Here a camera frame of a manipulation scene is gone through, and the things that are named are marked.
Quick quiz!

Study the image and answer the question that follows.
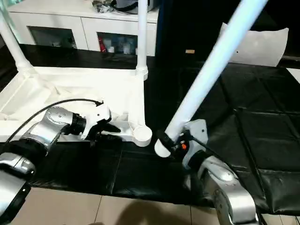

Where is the white plastic table top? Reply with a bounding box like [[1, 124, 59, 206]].
[[0, 66, 153, 148]]

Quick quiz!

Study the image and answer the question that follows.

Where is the white plastic table leg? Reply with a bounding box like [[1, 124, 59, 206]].
[[154, 0, 269, 158], [135, 0, 150, 78], [0, 0, 37, 78]]

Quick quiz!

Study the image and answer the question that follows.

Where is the black work mat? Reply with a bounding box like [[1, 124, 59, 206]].
[[0, 43, 300, 217]]

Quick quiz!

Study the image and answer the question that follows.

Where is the white sideboard cabinet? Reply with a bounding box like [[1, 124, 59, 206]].
[[6, 0, 161, 58]]

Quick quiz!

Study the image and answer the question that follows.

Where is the black cabinet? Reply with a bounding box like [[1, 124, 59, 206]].
[[157, 0, 300, 66]]

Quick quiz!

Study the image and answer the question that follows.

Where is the dark clutter pile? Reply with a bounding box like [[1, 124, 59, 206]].
[[91, 0, 116, 14]]

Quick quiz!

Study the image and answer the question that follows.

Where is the dark helmet on sideboard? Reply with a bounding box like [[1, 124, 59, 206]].
[[115, 0, 158, 13]]

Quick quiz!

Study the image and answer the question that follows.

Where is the white padded sheet with fitting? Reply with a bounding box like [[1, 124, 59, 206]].
[[217, 22, 290, 68]]

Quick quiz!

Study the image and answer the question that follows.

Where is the teal glass panel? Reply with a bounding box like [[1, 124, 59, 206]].
[[0, 0, 20, 45]]

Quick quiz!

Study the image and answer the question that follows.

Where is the flat white sheet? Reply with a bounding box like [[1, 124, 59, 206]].
[[286, 68, 300, 83]]

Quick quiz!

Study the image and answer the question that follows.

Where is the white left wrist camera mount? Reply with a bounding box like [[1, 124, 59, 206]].
[[79, 103, 113, 141]]

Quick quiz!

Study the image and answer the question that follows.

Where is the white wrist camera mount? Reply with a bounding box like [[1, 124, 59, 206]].
[[79, 103, 113, 141], [182, 119, 208, 170]]

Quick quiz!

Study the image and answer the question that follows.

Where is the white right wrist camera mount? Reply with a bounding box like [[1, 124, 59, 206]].
[[182, 119, 208, 170]]

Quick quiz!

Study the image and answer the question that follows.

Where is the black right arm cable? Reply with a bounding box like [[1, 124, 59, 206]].
[[184, 131, 263, 225]]

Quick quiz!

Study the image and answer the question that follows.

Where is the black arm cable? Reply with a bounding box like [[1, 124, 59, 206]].
[[0, 98, 105, 145], [184, 131, 263, 225]]

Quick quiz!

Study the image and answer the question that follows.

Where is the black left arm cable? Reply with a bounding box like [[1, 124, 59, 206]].
[[0, 98, 105, 145]]

